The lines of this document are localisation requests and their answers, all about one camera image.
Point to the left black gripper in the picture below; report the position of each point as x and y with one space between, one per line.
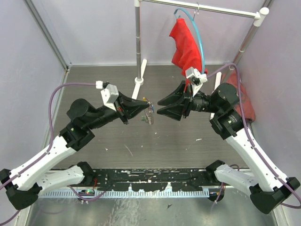
122 104

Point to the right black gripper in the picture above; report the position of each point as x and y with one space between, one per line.
176 110

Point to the metal numbered keyring organizer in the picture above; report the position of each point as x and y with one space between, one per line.
148 114

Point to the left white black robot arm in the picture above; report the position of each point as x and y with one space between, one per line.
25 184

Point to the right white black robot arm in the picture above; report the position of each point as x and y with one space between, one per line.
269 186

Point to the red shirt on hanger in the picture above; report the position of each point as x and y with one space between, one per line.
187 53

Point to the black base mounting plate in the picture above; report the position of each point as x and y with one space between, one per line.
150 180

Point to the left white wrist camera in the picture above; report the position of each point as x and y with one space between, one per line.
109 94

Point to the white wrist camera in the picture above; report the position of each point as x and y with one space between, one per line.
109 94
196 79

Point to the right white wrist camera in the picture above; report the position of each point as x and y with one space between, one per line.
196 79

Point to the slotted cable duct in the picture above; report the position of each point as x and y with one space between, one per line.
168 193

